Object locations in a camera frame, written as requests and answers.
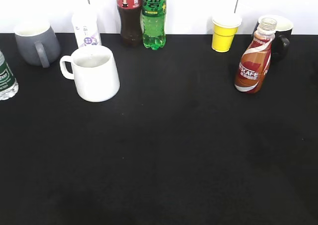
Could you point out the green label water bottle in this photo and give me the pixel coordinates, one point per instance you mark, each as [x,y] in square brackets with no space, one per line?
[8,83]

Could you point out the grey ceramic mug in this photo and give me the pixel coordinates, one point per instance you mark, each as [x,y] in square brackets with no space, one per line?
[37,42]

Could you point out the black ceramic mug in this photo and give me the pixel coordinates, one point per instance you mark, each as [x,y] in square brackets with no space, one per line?
[281,43]

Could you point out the brown Nescafe coffee bottle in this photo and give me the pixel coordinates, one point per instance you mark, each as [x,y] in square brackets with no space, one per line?
[255,61]

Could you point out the green sprite bottle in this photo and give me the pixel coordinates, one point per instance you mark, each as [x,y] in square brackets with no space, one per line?
[153,15]

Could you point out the yellow paper cup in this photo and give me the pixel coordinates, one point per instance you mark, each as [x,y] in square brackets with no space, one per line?
[225,27]

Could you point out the white blueberry milk carton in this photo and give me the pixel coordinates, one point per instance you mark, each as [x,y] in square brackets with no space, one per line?
[84,22]

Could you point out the white ceramic mug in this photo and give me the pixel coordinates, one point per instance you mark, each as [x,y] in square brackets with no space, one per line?
[94,71]

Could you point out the dark cola bottle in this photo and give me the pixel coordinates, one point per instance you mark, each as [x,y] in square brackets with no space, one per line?
[130,12]

